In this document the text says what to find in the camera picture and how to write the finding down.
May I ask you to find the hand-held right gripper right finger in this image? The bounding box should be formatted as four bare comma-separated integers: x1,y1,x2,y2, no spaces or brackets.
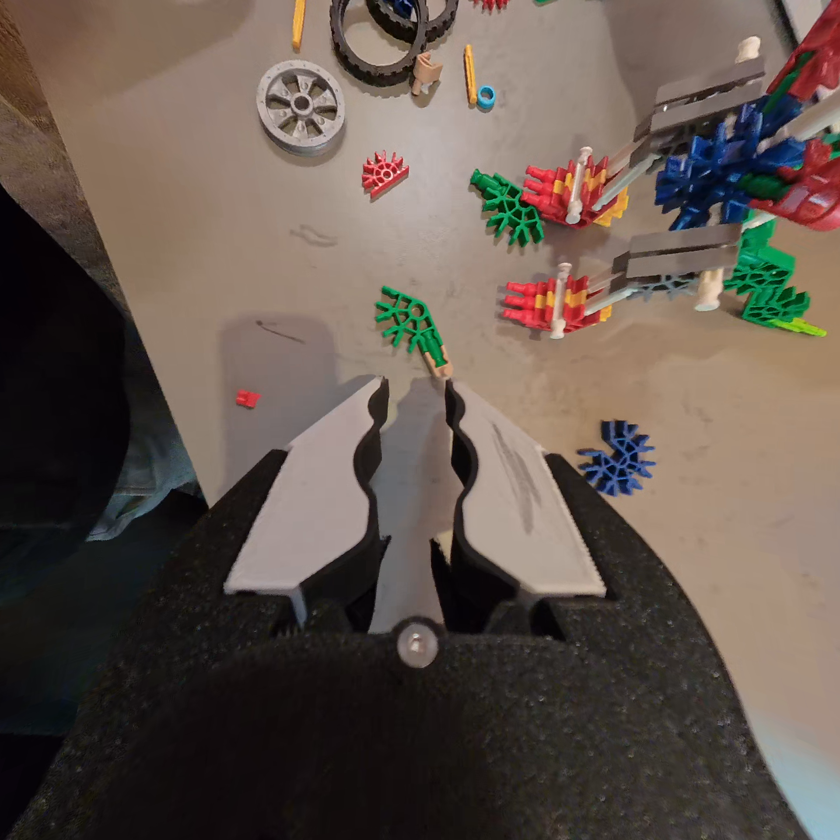
443,380,607,620

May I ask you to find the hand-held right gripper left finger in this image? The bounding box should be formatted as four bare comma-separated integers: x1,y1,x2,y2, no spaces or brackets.
224,377,392,624

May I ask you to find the green fan-shaped connector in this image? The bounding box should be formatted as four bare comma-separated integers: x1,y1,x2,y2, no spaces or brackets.
470,168,546,248
374,287,450,362

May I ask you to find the tan connector piece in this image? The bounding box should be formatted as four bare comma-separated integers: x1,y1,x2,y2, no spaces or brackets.
410,50,447,97

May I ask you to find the blue snowflake connector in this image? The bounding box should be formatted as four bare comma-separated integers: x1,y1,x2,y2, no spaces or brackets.
578,420,656,496

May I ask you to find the person's leg in jeans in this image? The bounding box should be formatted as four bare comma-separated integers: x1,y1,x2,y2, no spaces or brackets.
79,302,211,546

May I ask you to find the green and lime connector cluster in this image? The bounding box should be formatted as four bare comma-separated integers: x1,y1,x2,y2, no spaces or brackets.
722,224,830,340

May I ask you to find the colourful toy construction model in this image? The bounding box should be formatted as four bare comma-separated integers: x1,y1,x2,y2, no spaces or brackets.
499,0,840,342

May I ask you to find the grey toy wheel hub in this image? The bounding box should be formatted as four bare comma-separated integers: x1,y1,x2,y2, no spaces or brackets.
256,59,349,158

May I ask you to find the black toy tire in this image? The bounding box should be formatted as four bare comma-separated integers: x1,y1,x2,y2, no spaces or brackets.
329,0,431,89
368,0,460,43

